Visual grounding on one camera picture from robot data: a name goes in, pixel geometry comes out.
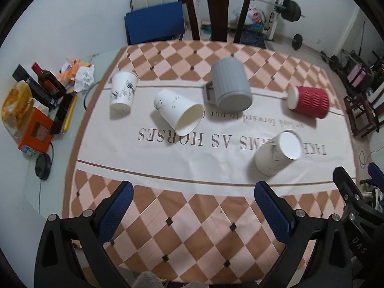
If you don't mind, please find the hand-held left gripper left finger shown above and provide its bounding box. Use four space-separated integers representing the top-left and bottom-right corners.
34 180 134 288

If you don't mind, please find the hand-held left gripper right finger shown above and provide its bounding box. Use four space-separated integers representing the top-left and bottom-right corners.
254 181 360 288

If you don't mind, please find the blue board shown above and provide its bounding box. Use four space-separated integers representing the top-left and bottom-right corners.
124 1 186 46

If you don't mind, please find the red ribbed paper cup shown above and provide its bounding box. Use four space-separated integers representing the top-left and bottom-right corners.
287 85 330 120

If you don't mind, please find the dark wooden chair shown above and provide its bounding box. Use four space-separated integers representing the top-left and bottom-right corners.
184 0 252 44

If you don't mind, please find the grey ribbed mug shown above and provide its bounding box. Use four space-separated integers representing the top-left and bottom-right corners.
203 58 252 113

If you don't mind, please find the crumpled white paper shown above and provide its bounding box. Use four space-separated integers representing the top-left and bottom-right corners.
73 64 96 93

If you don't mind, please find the barbell with black plates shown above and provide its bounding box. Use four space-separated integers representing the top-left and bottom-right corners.
173 0 306 23

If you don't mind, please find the checkered printed tablecloth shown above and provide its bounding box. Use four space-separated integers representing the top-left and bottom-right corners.
62 40 360 286

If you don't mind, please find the white plastic bag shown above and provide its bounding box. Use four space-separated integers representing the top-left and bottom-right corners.
232 5 267 27

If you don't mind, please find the long black box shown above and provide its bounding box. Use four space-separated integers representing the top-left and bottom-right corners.
12 64 57 109

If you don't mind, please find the small black barbell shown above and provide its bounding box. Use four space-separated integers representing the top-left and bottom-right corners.
290 34 304 51

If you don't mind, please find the dark wooden stool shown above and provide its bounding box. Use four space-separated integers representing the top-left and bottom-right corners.
343 92 381 139

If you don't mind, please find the yellow stick packet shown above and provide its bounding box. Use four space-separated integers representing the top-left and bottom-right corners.
61 94 78 133

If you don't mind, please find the black cable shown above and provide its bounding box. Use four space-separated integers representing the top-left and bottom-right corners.
82 53 103 111

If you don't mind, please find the black exercise equipment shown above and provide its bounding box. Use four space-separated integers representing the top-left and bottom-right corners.
320 48 384 94

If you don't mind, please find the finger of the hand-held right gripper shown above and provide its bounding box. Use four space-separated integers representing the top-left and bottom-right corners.
332 166 384 276
359 162 384 194

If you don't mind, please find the white weight rack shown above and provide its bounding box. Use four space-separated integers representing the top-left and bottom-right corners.
266 0 291 42

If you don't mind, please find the orange white snack bag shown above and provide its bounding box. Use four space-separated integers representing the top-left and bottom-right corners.
56 57 91 88

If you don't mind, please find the brown glass bottle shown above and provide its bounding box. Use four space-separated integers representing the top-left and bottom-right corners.
30 62 67 97

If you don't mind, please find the grey fuzzy cloth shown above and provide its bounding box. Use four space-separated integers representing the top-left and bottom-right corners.
131 271 211 288

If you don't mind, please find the black round disc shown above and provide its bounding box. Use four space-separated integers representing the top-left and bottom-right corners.
34 152 53 181

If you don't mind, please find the white printed paper cup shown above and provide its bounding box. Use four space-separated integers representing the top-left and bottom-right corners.
254 130 303 177
154 89 205 137
109 70 139 114

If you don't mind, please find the orange window box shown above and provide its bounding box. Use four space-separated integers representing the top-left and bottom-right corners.
17 107 55 154

